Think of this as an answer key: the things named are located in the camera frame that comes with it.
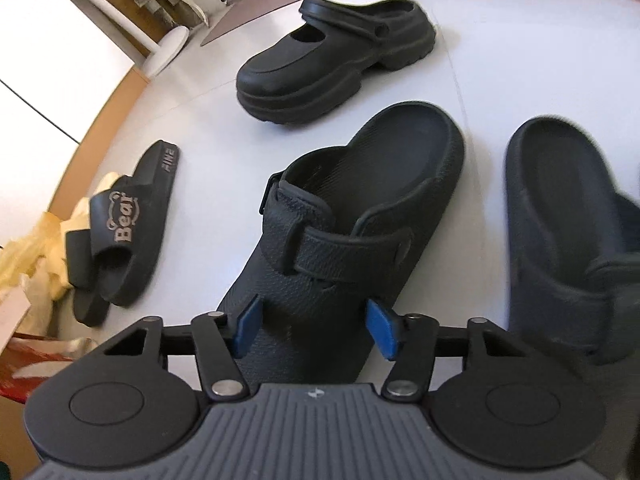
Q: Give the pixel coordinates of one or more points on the brown cardboard box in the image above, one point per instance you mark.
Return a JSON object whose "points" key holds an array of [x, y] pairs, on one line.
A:
{"points": [[20, 310]]}

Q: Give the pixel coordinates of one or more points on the red printed box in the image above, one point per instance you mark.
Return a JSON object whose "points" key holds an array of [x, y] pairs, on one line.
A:
{"points": [[30, 365]]}

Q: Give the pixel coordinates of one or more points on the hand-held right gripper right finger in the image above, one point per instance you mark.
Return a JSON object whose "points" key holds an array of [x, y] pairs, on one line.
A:
{"points": [[382, 327]]}

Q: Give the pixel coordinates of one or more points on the black platform clog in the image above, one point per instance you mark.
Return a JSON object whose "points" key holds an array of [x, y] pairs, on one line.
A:
{"points": [[310, 75]]}

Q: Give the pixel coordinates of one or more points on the black printed slide sandal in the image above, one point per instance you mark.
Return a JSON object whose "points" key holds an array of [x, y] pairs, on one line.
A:
{"points": [[85, 285], [125, 225]]}

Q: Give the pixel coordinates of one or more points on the white standing fan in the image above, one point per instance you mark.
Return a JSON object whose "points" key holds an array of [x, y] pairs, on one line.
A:
{"points": [[165, 50]]}

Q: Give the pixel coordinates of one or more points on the yellow crumpled paper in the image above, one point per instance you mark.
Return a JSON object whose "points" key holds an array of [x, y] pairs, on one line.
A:
{"points": [[35, 260]]}

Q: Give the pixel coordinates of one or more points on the brown doormat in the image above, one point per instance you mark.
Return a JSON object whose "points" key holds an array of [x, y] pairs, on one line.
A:
{"points": [[300, 0]]}

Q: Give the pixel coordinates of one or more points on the white panelled cabinet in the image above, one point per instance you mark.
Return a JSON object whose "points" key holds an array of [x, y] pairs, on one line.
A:
{"points": [[50, 60]]}

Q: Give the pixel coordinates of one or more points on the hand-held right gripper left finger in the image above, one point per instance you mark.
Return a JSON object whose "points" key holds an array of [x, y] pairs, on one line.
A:
{"points": [[248, 325]]}

